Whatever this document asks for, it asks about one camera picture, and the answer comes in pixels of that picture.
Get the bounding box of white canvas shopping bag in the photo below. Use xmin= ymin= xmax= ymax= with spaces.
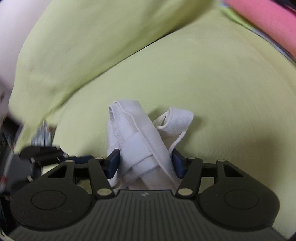
xmin=107 ymin=100 xmax=194 ymax=192

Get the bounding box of green sofa cover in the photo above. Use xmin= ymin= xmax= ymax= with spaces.
xmin=9 ymin=1 xmax=295 ymax=237

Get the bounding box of pink ribbed blanket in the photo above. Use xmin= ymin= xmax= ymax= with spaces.
xmin=225 ymin=1 xmax=295 ymax=57

